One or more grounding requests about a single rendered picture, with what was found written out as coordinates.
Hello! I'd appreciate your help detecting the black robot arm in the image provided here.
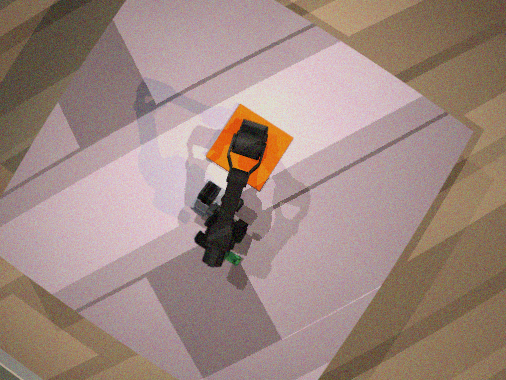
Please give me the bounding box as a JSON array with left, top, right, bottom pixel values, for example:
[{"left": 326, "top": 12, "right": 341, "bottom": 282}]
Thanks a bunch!
[{"left": 202, "top": 118, "right": 269, "bottom": 267}]

